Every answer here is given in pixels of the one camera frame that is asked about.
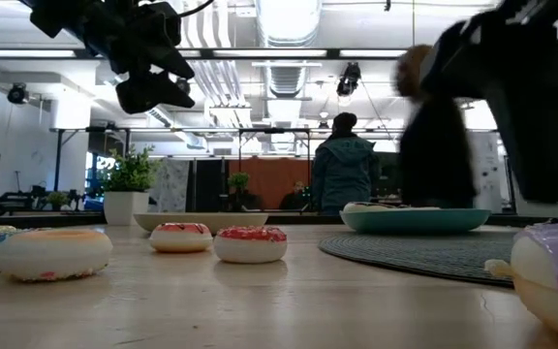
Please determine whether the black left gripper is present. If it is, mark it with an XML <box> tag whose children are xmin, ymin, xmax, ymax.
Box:
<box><xmin>82</xmin><ymin>0</ymin><xmax>197</xmax><ymax>115</ymax></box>

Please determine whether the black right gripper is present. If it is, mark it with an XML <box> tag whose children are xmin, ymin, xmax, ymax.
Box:
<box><xmin>418</xmin><ymin>0</ymin><xmax>558</xmax><ymax>205</ymax></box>

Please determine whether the large pink glazed donut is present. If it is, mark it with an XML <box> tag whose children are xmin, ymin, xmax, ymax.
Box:
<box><xmin>342</xmin><ymin>202</ymin><xmax>443</xmax><ymax>213</ymax></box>

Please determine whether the small red drizzled donut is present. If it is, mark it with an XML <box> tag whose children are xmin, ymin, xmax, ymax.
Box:
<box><xmin>148</xmin><ymin>222</ymin><xmax>214</xmax><ymax>254</ymax></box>

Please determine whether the large purple glazed donut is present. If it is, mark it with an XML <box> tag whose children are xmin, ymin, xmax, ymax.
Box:
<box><xmin>484</xmin><ymin>220</ymin><xmax>558</xmax><ymax>348</ymax></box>

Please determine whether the small red sprinkle donut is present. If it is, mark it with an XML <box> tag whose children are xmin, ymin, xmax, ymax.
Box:
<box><xmin>213</xmin><ymin>225</ymin><xmax>289</xmax><ymax>265</ymax></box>

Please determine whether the orange glazed donut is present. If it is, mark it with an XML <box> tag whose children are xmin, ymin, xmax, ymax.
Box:
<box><xmin>0</xmin><ymin>228</ymin><xmax>114</xmax><ymax>283</ymax></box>

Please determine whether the white round column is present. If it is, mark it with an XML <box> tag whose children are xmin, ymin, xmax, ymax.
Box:
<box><xmin>470</xmin><ymin>131</ymin><xmax>512</xmax><ymax>213</ymax></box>

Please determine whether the blurred walking person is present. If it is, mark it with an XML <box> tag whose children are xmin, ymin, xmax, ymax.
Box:
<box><xmin>393</xmin><ymin>44</ymin><xmax>478</xmax><ymax>209</ymax></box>

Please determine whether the patterned grey curtain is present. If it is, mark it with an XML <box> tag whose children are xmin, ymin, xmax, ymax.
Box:
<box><xmin>150</xmin><ymin>159</ymin><xmax>191</xmax><ymax>213</ymax></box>

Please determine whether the black room panel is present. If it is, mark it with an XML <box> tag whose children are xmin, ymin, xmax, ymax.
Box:
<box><xmin>186</xmin><ymin>159</ymin><xmax>231</xmax><ymax>213</ymax></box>

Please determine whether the black computer monitor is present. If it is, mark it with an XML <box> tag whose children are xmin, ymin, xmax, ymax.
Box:
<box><xmin>378</xmin><ymin>152</ymin><xmax>401</xmax><ymax>198</ymax></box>

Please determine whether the green plant in white pot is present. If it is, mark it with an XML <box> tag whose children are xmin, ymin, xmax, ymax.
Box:
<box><xmin>99</xmin><ymin>144</ymin><xmax>159</xmax><ymax>227</ymax></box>

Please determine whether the small plant in dark pot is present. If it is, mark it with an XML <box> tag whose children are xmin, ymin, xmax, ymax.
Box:
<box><xmin>225</xmin><ymin>172</ymin><xmax>264</xmax><ymax>212</ymax></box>

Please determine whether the teal shallow plate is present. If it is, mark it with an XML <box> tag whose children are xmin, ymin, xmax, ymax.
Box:
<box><xmin>339</xmin><ymin>207</ymin><xmax>492</xmax><ymax>236</ymax></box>

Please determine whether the orange office partition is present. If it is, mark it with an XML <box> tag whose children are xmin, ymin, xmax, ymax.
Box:
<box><xmin>228</xmin><ymin>158</ymin><xmax>315</xmax><ymax>210</ymax></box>

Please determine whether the cream shallow plate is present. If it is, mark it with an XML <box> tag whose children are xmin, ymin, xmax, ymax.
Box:
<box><xmin>133</xmin><ymin>211</ymin><xmax>269</xmax><ymax>235</ymax></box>

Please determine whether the black ceiling spotlight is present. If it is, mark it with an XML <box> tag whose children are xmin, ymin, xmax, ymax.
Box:
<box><xmin>335</xmin><ymin>61</ymin><xmax>362</xmax><ymax>98</ymax></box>
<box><xmin>7</xmin><ymin>81</ymin><xmax>29</xmax><ymax>106</ymax></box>

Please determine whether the tiny green plant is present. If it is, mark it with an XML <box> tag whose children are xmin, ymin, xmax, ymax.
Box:
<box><xmin>46</xmin><ymin>191</ymin><xmax>72</xmax><ymax>212</ymax></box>

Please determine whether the standing person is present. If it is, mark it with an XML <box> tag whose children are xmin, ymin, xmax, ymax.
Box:
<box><xmin>310</xmin><ymin>111</ymin><xmax>382</xmax><ymax>216</ymax></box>

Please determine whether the round grey woven placemat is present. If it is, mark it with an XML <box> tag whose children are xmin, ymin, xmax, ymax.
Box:
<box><xmin>318</xmin><ymin>231</ymin><xmax>520</xmax><ymax>288</ymax></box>

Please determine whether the black background machine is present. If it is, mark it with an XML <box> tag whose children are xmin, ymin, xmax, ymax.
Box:
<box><xmin>0</xmin><ymin>183</ymin><xmax>50</xmax><ymax>214</ymax></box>

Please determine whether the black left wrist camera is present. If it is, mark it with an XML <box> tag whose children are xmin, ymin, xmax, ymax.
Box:
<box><xmin>138</xmin><ymin>2</ymin><xmax>183</xmax><ymax>48</ymax></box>

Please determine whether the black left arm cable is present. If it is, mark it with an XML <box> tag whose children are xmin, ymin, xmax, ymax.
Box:
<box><xmin>176</xmin><ymin>0</ymin><xmax>217</xmax><ymax>18</ymax></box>

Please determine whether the round silver ceiling duct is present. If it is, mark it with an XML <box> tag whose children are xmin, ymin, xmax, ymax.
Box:
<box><xmin>254</xmin><ymin>0</ymin><xmax>324</xmax><ymax>48</ymax></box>

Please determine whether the black overhead frame bar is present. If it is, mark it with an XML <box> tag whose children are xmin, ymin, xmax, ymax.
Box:
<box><xmin>0</xmin><ymin>48</ymin><xmax>409</xmax><ymax>62</ymax></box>

